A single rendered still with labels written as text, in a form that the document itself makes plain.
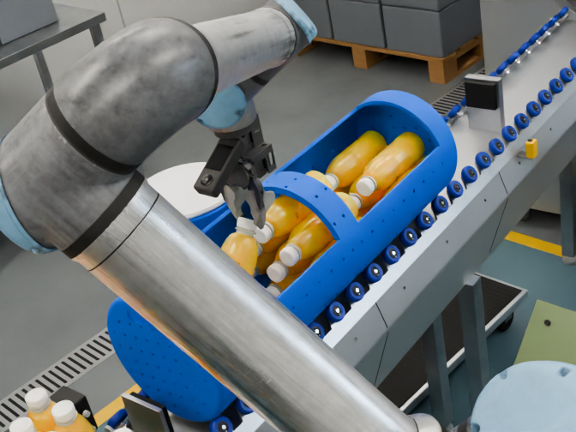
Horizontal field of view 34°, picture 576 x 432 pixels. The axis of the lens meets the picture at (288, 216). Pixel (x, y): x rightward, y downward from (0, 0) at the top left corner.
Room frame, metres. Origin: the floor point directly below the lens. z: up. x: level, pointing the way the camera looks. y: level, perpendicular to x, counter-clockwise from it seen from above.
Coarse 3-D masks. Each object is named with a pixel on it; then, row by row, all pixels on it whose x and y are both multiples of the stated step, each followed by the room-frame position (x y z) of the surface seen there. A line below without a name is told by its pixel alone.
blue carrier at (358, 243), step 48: (384, 96) 1.98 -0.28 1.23; (336, 144) 2.02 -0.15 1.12; (432, 144) 1.94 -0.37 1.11; (288, 192) 1.64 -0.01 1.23; (432, 192) 1.82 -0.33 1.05; (384, 240) 1.67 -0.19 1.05; (288, 288) 1.44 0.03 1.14; (336, 288) 1.53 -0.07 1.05; (144, 336) 1.38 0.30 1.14; (144, 384) 1.41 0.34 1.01; (192, 384) 1.31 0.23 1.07
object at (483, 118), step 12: (468, 84) 2.29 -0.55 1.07; (480, 84) 2.27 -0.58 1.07; (492, 84) 2.25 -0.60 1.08; (468, 96) 2.30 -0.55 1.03; (480, 96) 2.27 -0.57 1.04; (492, 96) 2.25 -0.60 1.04; (468, 108) 2.32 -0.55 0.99; (480, 108) 2.27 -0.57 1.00; (492, 108) 2.25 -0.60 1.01; (468, 120) 2.32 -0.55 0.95; (480, 120) 2.29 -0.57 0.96; (492, 120) 2.27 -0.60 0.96; (504, 120) 2.27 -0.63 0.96
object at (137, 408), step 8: (128, 400) 1.33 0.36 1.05; (136, 400) 1.32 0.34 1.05; (144, 400) 1.32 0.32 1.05; (152, 400) 1.32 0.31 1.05; (128, 408) 1.34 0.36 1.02; (136, 408) 1.32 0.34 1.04; (144, 408) 1.30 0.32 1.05; (152, 408) 1.29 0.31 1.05; (160, 408) 1.29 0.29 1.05; (136, 416) 1.32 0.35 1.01; (144, 416) 1.31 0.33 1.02; (152, 416) 1.29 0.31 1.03; (160, 416) 1.27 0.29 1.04; (168, 416) 1.29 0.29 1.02; (136, 424) 1.33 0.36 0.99; (144, 424) 1.31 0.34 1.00; (152, 424) 1.30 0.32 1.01; (160, 424) 1.28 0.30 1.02; (168, 424) 1.29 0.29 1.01
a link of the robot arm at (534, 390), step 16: (512, 368) 0.78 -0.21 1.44; (528, 368) 0.77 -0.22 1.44; (544, 368) 0.76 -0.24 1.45; (560, 368) 0.75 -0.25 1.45; (496, 384) 0.77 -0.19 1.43; (512, 384) 0.76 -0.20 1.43; (528, 384) 0.75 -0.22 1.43; (544, 384) 0.74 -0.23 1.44; (560, 384) 0.74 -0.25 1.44; (480, 400) 0.77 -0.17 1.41; (496, 400) 0.76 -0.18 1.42; (512, 400) 0.75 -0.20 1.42; (528, 400) 0.74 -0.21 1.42; (544, 400) 0.73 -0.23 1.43; (560, 400) 0.72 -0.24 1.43; (480, 416) 0.75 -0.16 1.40; (496, 416) 0.75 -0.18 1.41; (512, 416) 0.74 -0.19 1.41; (528, 416) 0.73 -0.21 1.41; (544, 416) 0.72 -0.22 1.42; (560, 416) 0.71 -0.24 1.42
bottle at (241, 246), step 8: (240, 232) 1.49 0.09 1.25; (248, 232) 1.49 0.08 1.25; (232, 240) 1.47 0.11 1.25; (240, 240) 1.47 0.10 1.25; (248, 240) 1.47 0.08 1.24; (224, 248) 1.47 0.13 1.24; (232, 248) 1.46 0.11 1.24; (240, 248) 1.46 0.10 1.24; (248, 248) 1.46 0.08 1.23; (256, 248) 1.47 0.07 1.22; (232, 256) 1.45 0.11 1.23; (240, 256) 1.45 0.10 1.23; (248, 256) 1.45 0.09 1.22; (256, 256) 1.46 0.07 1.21; (240, 264) 1.44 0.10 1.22; (248, 264) 1.44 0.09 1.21; (248, 272) 1.44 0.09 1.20
